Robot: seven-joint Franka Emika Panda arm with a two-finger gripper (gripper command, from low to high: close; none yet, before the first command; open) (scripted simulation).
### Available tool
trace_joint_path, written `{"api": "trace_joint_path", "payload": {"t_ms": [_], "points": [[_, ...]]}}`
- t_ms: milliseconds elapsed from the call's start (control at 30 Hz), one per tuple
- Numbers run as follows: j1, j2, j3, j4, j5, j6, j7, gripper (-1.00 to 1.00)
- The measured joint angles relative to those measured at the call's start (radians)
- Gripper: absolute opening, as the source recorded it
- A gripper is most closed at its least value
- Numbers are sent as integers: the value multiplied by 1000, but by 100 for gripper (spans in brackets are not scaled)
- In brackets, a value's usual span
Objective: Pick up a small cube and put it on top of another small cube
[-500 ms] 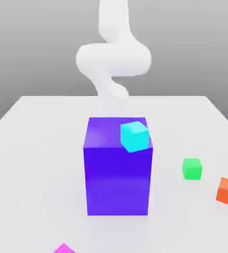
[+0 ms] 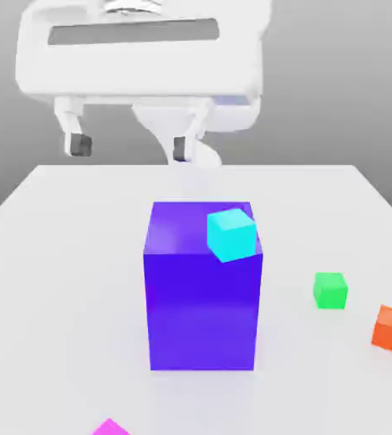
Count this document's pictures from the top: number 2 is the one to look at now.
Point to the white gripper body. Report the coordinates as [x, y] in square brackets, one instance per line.
[137, 68]

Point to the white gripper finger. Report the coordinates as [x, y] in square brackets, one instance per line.
[190, 139]
[70, 125]

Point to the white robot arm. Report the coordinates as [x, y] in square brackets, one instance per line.
[231, 117]

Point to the small cyan cube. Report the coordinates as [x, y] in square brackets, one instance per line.
[231, 236]

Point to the small green cube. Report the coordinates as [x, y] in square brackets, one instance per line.
[330, 292]

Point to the small orange cube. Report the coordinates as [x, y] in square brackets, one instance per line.
[390, 331]

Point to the small magenta cube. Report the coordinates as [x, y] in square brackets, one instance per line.
[110, 429]

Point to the large purple box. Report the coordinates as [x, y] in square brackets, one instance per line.
[202, 306]

